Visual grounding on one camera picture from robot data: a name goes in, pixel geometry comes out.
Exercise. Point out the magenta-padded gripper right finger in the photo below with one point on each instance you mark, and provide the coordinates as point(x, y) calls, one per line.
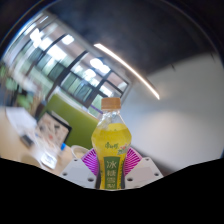
point(143, 170)

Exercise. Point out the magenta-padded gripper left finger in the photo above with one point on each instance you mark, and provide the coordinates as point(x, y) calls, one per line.
point(78, 171)

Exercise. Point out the yellow drink bottle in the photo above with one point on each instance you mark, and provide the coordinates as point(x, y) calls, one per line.
point(111, 140)

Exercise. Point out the white bowl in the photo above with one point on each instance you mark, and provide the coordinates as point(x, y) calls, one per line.
point(78, 151)

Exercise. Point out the small blue-capped bottle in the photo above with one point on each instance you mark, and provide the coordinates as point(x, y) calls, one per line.
point(63, 146)

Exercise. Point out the black-framed tablet with stickers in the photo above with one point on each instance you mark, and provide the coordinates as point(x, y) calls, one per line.
point(53, 128)

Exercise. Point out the green booth bench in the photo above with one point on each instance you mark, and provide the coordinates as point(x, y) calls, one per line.
point(73, 120)

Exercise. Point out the small dark phone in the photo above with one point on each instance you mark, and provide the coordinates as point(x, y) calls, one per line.
point(26, 140)

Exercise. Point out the long linear ceiling light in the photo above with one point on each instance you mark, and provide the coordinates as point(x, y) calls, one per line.
point(130, 68)

